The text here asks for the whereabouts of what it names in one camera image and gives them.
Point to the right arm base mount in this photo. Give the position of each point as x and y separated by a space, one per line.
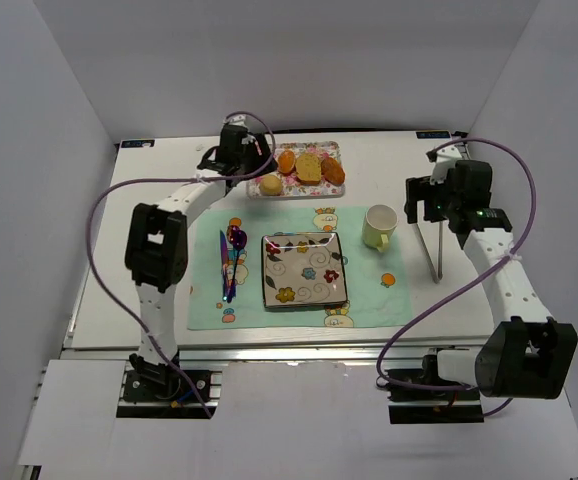
426 399

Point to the yellow bread slice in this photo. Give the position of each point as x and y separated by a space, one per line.
308 169

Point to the round orange bun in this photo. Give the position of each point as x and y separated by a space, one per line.
286 162

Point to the square floral ceramic plate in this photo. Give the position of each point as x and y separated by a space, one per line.
303 270

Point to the floral rectangular tray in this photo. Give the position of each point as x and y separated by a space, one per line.
292 188

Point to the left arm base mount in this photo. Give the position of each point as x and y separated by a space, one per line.
157 392

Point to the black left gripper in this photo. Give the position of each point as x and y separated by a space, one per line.
219 165

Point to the pale yellow mug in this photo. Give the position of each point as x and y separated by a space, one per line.
379 224

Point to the metal kitchen tongs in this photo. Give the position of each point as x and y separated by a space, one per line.
430 238

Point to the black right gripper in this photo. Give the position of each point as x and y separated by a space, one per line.
416 198

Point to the iridescent table knife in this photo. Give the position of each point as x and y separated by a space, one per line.
224 253

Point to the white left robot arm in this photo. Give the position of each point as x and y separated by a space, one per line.
157 246

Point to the light green placemat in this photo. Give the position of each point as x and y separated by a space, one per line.
377 283

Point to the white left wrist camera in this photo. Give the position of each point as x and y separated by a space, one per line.
239 120

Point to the small pale round cake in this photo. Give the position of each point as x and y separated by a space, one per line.
271 185

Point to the purple spoon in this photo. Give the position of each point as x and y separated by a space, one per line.
238 239

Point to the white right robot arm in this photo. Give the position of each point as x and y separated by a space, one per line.
528 355

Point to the brown oblong bread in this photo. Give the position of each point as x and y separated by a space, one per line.
332 171

